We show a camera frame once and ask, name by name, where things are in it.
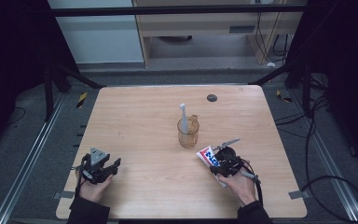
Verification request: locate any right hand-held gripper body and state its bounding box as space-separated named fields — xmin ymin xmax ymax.
xmin=209 ymin=137 xmax=247 ymax=178

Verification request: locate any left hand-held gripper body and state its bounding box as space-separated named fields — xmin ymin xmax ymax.
xmin=79 ymin=147 xmax=112 ymax=185

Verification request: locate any white toothpaste tube blue red print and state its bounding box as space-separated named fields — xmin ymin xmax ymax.
xmin=196 ymin=145 xmax=228 ymax=189

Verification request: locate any amber transparent cup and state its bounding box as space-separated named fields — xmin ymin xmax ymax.
xmin=176 ymin=114 xmax=200 ymax=149

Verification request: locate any white electric toothbrush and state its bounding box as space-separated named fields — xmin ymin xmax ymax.
xmin=179 ymin=103 xmax=190 ymax=134

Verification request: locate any person's left hand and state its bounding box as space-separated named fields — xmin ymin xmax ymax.
xmin=76 ymin=174 xmax=115 ymax=204

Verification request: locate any person's right hand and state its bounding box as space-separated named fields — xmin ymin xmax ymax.
xmin=215 ymin=160 xmax=259 ymax=207

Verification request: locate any yellow black tape strip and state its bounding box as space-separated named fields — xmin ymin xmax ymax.
xmin=275 ymin=89 xmax=293 ymax=104
xmin=76 ymin=91 xmax=89 ymax=110

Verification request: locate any white cabinet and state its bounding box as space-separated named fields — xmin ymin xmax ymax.
xmin=47 ymin=0 xmax=145 ymax=64

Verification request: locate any light wooden desk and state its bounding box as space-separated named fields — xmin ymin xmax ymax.
xmin=132 ymin=0 xmax=309 ymax=68

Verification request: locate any dark curtain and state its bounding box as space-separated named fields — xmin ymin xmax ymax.
xmin=292 ymin=0 xmax=358 ymax=174
xmin=0 ymin=0 xmax=79 ymax=153

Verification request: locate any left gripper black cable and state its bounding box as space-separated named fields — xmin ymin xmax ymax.
xmin=74 ymin=155 xmax=90 ymax=198

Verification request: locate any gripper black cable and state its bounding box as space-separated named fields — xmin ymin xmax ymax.
xmin=74 ymin=155 xmax=90 ymax=198
xmin=241 ymin=164 xmax=265 ymax=207

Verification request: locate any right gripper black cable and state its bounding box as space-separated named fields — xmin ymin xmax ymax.
xmin=241 ymin=164 xmax=265 ymax=207

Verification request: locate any aluminium floor rail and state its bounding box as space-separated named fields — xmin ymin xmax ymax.
xmin=290 ymin=88 xmax=358 ymax=222
xmin=0 ymin=92 xmax=66 ymax=224

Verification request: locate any long black floor cable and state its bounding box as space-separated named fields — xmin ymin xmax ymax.
xmin=299 ymin=92 xmax=358 ymax=224

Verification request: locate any black metal frame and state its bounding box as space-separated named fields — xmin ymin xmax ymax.
xmin=43 ymin=4 xmax=313 ymax=123

